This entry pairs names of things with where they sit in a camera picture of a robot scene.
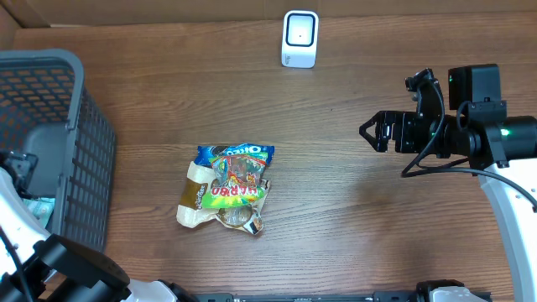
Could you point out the white barcode scanner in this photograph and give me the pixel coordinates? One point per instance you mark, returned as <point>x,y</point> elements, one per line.
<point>299,39</point>

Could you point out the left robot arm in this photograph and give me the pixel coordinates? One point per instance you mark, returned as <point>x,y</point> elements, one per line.
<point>31,254</point>

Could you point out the mint green wipes pack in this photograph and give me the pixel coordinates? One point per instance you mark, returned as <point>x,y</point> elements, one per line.
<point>41,208</point>

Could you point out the beige brown cookie bag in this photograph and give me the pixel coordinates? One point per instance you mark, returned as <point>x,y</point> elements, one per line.
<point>200,181</point>

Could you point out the Haribo gummy worms bag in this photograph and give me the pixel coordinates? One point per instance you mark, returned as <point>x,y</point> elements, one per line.
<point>239,181</point>

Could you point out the blue Oreo cookie pack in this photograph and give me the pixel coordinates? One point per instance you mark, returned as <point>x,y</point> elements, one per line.
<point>206,153</point>

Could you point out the grey plastic basket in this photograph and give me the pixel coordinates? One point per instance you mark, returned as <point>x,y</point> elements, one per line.
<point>47,111</point>

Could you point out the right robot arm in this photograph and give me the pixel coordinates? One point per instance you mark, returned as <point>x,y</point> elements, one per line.
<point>470,132</point>

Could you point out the cardboard back wall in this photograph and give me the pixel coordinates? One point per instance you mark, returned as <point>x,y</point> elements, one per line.
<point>43,13</point>

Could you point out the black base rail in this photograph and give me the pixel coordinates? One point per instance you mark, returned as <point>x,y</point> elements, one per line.
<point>427,291</point>

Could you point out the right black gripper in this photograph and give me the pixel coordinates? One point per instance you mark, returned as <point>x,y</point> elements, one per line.
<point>403,120</point>

